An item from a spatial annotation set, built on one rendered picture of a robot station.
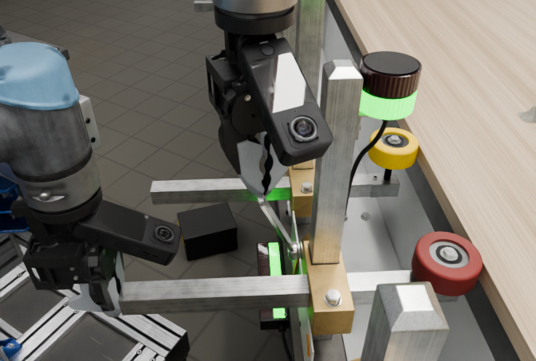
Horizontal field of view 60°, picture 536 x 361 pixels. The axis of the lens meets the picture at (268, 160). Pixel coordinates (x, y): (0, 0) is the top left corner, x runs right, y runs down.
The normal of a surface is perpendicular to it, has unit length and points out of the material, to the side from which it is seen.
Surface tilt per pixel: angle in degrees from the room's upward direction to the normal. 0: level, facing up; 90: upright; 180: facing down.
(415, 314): 45
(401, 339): 90
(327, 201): 90
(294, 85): 30
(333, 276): 0
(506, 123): 0
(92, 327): 0
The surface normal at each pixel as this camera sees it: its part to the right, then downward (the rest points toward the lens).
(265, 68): 0.16, -0.41
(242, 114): 0.39, 0.55
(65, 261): 0.05, 0.60
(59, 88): 0.93, 0.19
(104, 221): 0.47, -0.70
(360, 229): 0.00, -0.80
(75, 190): 0.70, 0.43
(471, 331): -1.00, 0.04
